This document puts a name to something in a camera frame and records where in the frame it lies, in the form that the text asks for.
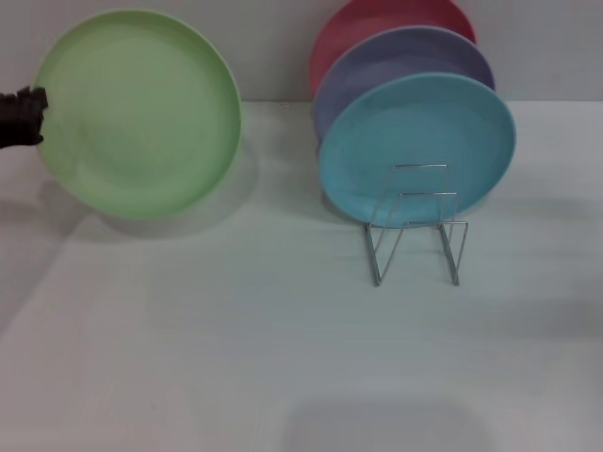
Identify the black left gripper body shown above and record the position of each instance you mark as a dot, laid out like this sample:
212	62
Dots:
16	127

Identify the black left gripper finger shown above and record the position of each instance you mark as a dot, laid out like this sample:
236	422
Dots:
34	99

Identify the green round plate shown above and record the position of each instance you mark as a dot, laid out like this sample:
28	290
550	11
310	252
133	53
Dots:
141	117

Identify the red round plate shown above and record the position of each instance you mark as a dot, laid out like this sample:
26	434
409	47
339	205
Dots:
348	33

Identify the purple round plate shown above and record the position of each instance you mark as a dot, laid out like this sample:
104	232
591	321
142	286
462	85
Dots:
377	66

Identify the light blue round plate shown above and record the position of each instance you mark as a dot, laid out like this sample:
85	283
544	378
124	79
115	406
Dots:
414	127

